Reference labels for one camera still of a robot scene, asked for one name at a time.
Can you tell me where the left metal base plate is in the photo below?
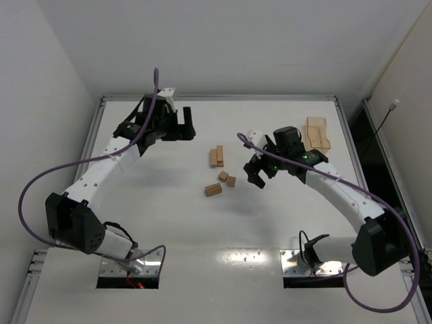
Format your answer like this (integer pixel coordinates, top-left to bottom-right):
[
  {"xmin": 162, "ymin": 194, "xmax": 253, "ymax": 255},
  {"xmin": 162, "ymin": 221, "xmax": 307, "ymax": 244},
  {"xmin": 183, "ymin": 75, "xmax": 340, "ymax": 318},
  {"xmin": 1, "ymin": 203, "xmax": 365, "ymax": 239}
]
[{"xmin": 99, "ymin": 248, "xmax": 163, "ymax": 278}]

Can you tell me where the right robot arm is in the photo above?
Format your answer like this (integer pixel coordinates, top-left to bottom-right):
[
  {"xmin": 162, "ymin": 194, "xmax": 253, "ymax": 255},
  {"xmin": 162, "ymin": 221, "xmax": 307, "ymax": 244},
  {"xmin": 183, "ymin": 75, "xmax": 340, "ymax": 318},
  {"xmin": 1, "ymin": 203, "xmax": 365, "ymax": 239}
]
[{"xmin": 238, "ymin": 126, "xmax": 411, "ymax": 276}]

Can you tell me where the aluminium table frame rail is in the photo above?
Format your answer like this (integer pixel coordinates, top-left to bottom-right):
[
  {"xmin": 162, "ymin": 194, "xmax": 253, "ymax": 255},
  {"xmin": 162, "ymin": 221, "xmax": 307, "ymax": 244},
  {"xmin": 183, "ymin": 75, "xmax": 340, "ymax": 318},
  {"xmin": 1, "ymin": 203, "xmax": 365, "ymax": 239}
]
[{"xmin": 26, "ymin": 97, "xmax": 430, "ymax": 323}]

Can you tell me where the small wooden cube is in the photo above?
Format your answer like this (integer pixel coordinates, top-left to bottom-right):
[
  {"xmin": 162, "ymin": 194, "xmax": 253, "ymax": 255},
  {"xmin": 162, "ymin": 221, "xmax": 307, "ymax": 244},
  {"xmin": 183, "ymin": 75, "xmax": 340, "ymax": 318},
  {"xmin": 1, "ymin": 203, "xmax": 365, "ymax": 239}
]
[{"xmin": 225, "ymin": 176, "xmax": 236, "ymax": 188}]

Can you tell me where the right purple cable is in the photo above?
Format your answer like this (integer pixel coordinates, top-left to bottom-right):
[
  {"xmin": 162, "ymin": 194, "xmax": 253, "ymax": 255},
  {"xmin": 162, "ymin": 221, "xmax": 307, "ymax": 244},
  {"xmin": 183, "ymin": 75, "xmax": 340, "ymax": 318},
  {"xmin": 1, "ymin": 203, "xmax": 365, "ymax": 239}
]
[{"xmin": 236, "ymin": 132, "xmax": 421, "ymax": 313}]

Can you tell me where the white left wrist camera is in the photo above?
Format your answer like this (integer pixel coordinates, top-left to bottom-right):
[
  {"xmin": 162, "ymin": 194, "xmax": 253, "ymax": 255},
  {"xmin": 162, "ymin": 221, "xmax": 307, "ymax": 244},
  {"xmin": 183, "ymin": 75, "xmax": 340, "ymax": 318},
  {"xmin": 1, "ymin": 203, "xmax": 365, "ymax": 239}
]
[{"xmin": 158, "ymin": 88, "xmax": 176, "ymax": 111}]

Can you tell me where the long wooden block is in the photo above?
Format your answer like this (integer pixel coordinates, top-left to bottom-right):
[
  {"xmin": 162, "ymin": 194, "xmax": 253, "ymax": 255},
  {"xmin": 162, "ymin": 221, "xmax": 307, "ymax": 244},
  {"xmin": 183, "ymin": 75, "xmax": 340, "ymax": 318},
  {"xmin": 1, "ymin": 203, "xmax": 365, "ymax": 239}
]
[{"xmin": 216, "ymin": 145, "xmax": 224, "ymax": 167}]

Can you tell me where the amber transparent plastic bin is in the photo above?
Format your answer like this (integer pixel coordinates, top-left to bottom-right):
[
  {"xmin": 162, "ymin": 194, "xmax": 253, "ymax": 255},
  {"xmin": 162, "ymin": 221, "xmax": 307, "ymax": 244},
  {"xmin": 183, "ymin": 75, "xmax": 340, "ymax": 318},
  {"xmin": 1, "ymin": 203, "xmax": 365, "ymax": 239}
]
[{"xmin": 303, "ymin": 117, "xmax": 331, "ymax": 154}]

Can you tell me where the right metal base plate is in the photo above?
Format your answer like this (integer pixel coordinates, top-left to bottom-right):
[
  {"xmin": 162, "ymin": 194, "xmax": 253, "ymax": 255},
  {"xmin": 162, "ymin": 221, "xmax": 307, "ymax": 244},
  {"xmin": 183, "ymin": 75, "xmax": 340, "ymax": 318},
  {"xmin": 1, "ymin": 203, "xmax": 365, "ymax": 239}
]
[{"xmin": 280, "ymin": 248, "xmax": 344, "ymax": 277}]

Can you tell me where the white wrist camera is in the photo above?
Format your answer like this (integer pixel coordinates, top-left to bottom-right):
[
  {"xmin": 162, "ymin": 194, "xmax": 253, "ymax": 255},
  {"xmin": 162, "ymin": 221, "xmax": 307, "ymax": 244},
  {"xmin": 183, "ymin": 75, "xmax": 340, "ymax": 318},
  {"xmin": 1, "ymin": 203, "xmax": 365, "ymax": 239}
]
[
  {"xmin": 246, "ymin": 130, "xmax": 267, "ymax": 150},
  {"xmin": 158, "ymin": 88, "xmax": 176, "ymax": 111}
]

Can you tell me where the wooden block cube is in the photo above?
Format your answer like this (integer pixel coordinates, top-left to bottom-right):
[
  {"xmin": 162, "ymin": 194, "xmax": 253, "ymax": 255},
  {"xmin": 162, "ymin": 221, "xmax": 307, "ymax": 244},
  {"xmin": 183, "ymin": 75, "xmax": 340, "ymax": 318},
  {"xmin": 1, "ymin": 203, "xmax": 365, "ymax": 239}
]
[{"xmin": 218, "ymin": 171, "xmax": 229, "ymax": 182}]

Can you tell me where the black wall cable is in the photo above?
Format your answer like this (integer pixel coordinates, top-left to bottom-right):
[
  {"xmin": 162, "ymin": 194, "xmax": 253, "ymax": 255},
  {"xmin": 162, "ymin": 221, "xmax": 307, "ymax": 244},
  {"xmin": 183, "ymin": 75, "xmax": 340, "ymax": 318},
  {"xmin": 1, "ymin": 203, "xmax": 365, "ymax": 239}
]
[{"xmin": 360, "ymin": 98, "xmax": 401, "ymax": 159}]

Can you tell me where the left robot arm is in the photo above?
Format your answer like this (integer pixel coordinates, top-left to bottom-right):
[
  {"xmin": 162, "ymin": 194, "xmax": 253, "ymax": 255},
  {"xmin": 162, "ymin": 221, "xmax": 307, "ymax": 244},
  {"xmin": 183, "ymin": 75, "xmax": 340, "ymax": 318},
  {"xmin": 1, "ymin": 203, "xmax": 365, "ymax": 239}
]
[{"xmin": 45, "ymin": 88, "xmax": 196, "ymax": 274}]

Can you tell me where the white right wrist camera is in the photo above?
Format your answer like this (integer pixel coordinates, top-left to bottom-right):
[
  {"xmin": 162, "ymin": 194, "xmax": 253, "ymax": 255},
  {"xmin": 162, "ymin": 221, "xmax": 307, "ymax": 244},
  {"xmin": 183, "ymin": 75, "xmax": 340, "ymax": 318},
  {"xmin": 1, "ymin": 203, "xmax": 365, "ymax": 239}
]
[{"xmin": 246, "ymin": 130, "xmax": 267, "ymax": 150}]

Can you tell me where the metal base plate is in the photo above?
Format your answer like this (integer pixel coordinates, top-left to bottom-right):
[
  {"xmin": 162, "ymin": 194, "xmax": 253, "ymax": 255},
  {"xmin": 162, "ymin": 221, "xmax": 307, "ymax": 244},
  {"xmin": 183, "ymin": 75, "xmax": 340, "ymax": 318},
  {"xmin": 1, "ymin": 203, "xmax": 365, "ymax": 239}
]
[
  {"xmin": 99, "ymin": 248, "xmax": 163, "ymax": 278},
  {"xmin": 280, "ymin": 248, "xmax": 344, "ymax": 277}
]

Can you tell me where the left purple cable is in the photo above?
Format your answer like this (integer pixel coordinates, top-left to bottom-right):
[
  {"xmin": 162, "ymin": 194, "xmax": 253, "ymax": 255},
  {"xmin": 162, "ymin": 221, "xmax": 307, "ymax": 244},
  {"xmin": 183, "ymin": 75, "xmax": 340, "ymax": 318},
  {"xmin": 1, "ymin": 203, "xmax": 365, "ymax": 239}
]
[{"xmin": 18, "ymin": 67, "xmax": 166, "ymax": 267}]

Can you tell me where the purple cable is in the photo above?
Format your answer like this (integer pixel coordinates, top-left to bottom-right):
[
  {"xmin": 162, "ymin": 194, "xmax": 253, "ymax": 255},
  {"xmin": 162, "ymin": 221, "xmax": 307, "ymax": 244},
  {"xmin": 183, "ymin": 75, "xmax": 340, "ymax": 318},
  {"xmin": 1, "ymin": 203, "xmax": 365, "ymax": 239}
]
[
  {"xmin": 18, "ymin": 67, "xmax": 166, "ymax": 267},
  {"xmin": 236, "ymin": 132, "xmax": 421, "ymax": 313}
]

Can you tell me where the wide wooden block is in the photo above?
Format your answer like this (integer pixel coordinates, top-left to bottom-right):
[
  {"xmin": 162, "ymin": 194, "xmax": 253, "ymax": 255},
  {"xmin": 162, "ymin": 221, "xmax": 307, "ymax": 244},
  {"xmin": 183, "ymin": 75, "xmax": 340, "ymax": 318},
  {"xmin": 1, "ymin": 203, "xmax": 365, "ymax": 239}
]
[{"xmin": 205, "ymin": 183, "xmax": 222, "ymax": 197}]

